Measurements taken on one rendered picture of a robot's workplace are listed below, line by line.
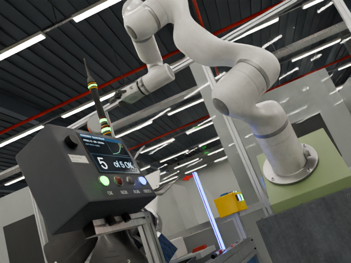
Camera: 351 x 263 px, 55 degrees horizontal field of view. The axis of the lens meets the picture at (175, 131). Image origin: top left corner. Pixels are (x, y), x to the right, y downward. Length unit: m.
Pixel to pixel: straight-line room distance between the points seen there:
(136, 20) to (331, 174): 0.77
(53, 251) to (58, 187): 1.03
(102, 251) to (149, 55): 0.80
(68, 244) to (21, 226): 2.49
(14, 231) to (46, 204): 3.48
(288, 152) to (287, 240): 0.27
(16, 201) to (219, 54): 3.45
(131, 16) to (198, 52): 0.24
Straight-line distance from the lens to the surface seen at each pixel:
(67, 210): 0.66
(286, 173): 1.19
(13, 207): 4.20
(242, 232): 1.66
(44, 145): 0.71
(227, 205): 1.60
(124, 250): 1.42
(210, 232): 2.16
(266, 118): 1.03
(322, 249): 1.10
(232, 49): 1.04
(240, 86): 0.95
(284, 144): 1.11
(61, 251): 1.66
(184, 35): 1.07
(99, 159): 0.74
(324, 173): 1.17
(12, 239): 4.19
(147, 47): 1.37
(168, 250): 1.51
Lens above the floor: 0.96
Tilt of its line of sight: 17 degrees up
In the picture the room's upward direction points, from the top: 20 degrees counter-clockwise
